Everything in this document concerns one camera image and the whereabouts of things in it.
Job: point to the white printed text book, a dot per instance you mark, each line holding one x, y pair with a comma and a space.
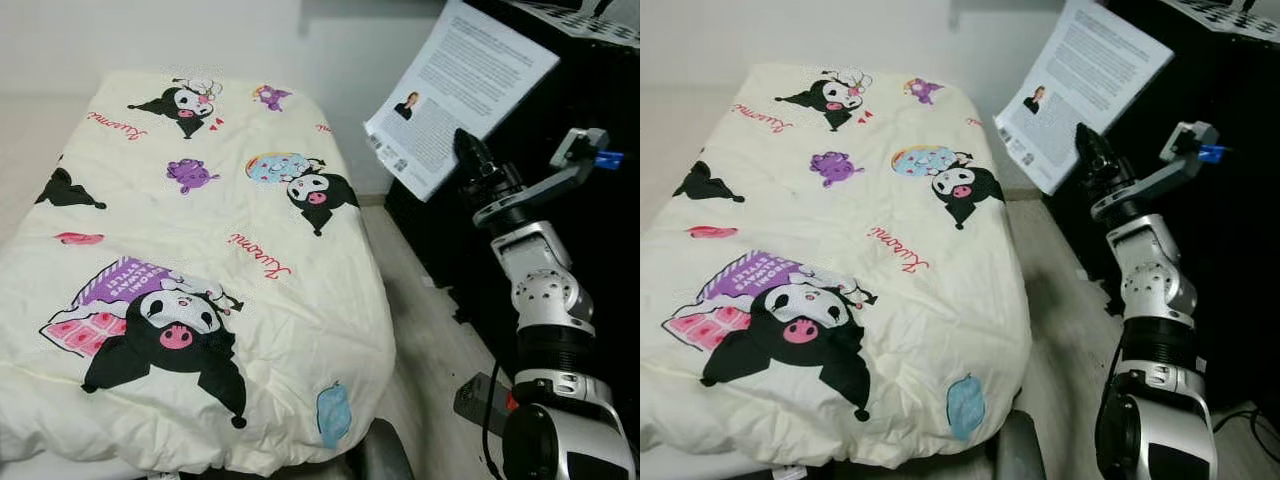
1090, 70
460, 80

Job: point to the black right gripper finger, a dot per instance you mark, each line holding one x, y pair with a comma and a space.
1097, 150
474, 152

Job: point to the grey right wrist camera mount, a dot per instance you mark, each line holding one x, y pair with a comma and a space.
545, 182
1165, 175

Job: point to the black white checkered board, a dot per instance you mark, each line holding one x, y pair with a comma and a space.
1230, 20
590, 28

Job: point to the black cabinet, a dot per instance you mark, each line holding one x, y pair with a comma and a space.
600, 80
1240, 100

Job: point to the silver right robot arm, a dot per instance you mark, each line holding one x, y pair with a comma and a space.
1160, 290
545, 295

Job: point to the cream cartoon print duvet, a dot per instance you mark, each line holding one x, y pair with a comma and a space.
850, 200
200, 200

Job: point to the grey power strip red switch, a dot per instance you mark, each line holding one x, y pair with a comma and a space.
478, 400

